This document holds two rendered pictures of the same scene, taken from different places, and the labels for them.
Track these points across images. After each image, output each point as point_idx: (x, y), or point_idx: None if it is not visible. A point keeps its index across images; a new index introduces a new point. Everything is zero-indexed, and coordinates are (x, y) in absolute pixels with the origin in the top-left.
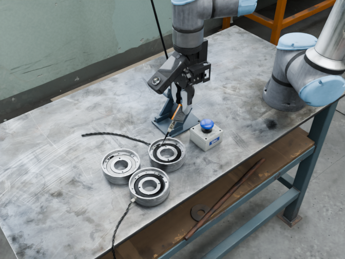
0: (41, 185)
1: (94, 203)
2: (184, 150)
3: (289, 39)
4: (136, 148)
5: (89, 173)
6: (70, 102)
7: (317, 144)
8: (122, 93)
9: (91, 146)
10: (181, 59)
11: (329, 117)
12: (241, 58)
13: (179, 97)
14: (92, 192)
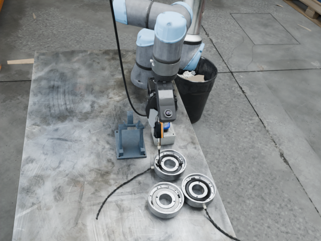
0: None
1: (189, 238)
2: (173, 152)
3: (150, 35)
4: (143, 183)
5: (151, 230)
6: (30, 212)
7: None
8: (58, 162)
9: (117, 216)
10: (169, 84)
11: None
12: (84, 72)
13: (155, 118)
14: (176, 235)
